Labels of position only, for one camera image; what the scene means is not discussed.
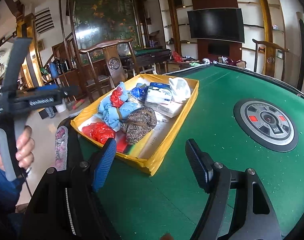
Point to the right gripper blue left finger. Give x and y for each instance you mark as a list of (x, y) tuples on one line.
[(101, 164)]

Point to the black wall television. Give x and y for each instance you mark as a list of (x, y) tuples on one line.
[(224, 24)]

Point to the yellow cardboard box tray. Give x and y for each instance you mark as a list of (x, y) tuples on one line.
[(152, 155)]

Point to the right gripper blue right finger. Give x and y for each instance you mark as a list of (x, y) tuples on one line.
[(201, 164)]

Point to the red and blue cloth bundle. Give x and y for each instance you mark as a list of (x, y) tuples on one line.
[(116, 99)]

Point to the grey round table centre console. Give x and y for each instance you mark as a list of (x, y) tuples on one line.
[(266, 124)]

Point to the brown woven knit pouch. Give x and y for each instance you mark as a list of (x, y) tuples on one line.
[(140, 122)]

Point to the colourful sponge cloths pack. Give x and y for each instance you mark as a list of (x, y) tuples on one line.
[(132, 150)]

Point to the red plastic bag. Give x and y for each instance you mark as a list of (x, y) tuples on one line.
[(99, 131)]

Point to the white patterned tissue pack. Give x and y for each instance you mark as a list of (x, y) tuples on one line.
[(171, 110)]

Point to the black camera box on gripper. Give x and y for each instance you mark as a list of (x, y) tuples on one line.
[(19, 51)]

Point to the white plastic bag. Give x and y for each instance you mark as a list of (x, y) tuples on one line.
[(180, 89)]

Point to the blue white wet wipes bag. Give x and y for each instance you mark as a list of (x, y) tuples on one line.
[(140, 91)]

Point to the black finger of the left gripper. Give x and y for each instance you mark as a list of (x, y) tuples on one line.
[(69, 90)]

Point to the large floral painting screen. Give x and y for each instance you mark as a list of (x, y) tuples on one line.
[(96, 21)]

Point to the wooden chair near tray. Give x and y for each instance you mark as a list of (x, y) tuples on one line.
[(113, 63)]

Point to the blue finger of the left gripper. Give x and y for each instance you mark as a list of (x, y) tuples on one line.
[(48, 87)]

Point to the light blue cloth in tray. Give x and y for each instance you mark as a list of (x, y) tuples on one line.
[(114, 117)]

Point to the wooden chair behind table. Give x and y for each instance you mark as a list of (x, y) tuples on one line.
[(270, 51)]

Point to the blue Vinda tissue pack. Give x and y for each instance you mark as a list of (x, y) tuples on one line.
[(159, 93)]

